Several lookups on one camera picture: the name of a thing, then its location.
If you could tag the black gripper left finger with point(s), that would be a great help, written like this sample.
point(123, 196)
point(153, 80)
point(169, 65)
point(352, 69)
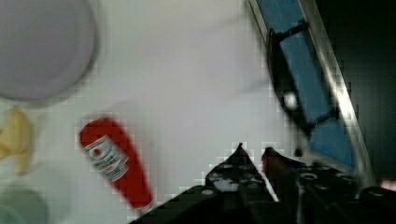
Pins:
point(246, 199)

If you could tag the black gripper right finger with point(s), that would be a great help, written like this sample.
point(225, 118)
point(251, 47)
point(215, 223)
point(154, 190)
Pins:
point(312, 194)

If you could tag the red ketchup bottle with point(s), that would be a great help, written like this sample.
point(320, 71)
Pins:
point(111, 153)

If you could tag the light green cup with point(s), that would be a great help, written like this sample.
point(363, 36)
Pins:
point(26, 203)

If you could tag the lavender oval plate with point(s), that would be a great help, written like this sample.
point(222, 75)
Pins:
point(46, 46)

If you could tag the yellow peeled banana toy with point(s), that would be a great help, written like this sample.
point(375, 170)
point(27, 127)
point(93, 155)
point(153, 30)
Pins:
point(16, 139)

